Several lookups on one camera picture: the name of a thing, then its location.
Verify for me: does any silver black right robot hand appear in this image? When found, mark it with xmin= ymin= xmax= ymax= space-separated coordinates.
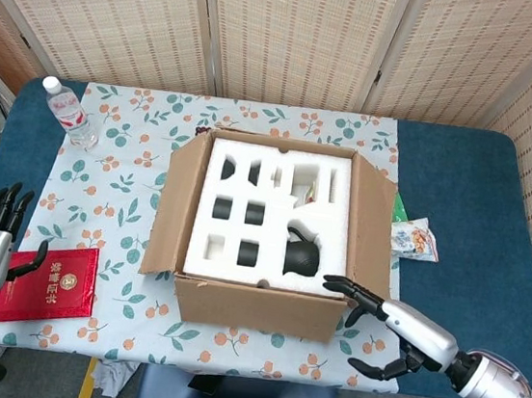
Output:
xmin=310 ymin=272 xmax=467 ymax=391

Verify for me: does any red cardboard shipping box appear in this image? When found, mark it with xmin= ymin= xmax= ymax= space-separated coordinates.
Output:
xmin=133 ymin=119 xmax=409 ymax=351

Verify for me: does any red certificate booklet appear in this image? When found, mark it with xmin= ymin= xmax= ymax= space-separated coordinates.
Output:
xmin=0 ymin=236 xmax=100 ymax=334

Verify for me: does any white blue snack bag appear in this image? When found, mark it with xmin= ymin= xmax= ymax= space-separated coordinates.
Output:
xmin=387 ymin=214 xmax=444 ymax=264

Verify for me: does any green snack packet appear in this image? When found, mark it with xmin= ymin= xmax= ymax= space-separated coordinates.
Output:
xmin=391 ymin=191 xmax=412 ymax=225

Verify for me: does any black ceramic teapot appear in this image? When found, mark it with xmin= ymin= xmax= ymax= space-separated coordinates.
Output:
xmin=280 ymin=225 xmax=325 ymax=282

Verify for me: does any floral fruit print tablecloth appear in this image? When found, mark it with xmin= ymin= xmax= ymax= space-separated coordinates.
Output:
xmin=0 ymin=71 xmax=432 ymax=397

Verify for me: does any clear plastic water bottle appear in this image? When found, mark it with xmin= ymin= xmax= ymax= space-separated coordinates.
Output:
xmin=34 ymin=74 xmax=106 ymax=153

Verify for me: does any white crumpled cloth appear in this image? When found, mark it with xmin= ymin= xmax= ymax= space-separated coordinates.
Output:
xmin=92 ymin=357 xmax=140 ymax=390

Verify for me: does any white foam packing insert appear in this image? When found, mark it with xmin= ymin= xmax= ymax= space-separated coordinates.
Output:
xmin=182 ymin=136 xmax=362 ymax=300

